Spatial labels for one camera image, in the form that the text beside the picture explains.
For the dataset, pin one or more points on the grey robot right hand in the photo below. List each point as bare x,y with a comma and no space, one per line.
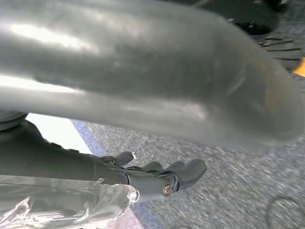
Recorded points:
59,177

